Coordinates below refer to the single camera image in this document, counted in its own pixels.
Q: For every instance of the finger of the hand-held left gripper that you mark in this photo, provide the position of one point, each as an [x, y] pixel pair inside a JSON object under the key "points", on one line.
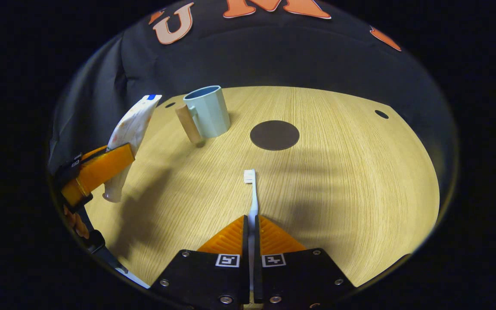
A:
{"points": [[95, 153], [101, 172]]}

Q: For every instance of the dark round coaster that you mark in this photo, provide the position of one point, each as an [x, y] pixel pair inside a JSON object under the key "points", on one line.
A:
{"points": [[274, 135]]}

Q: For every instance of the wooden desktop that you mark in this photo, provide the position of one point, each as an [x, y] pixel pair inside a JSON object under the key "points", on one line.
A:
{"points": [[338, 193]]}

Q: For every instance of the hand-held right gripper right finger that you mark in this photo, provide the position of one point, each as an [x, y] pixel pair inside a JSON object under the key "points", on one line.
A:
{"points": [[257, 275]]}

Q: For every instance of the pale blue cup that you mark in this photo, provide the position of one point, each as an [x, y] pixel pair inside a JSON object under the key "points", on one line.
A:
{"points": [[209, 116]]}

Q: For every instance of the white toothpaste tube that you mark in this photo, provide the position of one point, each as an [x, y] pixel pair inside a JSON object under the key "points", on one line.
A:
{"points": [[131, 125]]}

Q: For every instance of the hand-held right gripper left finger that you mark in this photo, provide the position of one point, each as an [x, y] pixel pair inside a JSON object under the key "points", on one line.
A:
{"points": [[245, 275]]}

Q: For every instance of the white toothbrush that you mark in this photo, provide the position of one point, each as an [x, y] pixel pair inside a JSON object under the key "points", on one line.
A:
{"points": [[254, 202]]}

